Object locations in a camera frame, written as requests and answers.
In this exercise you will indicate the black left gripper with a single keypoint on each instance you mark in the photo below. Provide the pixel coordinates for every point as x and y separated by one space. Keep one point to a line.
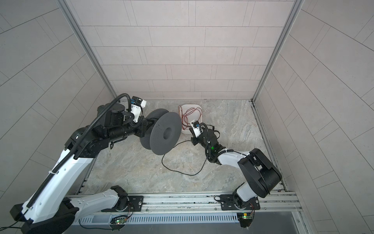
141 126

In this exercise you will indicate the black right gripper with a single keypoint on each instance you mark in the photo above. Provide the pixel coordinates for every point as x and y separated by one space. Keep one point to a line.
195 138

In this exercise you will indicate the grey perforated cable spool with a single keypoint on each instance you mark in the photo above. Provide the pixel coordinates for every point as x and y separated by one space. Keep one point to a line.
163 135

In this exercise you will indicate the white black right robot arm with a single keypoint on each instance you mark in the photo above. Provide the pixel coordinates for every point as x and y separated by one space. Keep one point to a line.
260 173

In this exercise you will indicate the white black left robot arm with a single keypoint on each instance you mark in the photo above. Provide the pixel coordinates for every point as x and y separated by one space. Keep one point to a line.
49 210

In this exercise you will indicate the white plastic tray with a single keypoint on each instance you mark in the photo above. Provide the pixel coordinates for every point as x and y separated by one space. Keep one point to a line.
188 113

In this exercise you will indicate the right circuit board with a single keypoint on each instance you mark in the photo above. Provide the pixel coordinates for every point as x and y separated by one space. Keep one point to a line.
245 219

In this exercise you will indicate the circuit board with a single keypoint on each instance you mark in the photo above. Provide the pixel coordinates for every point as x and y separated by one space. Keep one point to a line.
245 219
119 220

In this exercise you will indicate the left circuit board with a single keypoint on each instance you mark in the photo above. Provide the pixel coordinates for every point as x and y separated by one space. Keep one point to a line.
119 220

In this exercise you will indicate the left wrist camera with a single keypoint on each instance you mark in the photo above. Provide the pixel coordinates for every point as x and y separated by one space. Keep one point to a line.
137 106

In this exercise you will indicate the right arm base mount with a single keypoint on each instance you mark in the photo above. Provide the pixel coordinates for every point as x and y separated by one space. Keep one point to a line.
233 203

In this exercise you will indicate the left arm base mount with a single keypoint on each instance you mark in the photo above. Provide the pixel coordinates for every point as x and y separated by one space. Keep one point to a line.
131 204

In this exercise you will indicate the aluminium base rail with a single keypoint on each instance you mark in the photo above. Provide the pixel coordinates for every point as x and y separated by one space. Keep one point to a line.
179 203

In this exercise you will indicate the aluminium corner post left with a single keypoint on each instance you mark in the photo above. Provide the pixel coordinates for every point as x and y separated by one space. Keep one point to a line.
66 11

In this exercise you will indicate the aluminium corner post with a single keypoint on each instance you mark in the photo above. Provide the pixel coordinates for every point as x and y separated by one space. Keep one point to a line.
66 11
296 7

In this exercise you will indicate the aluminium corner post right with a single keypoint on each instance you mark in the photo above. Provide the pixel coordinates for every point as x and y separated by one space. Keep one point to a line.
296 7

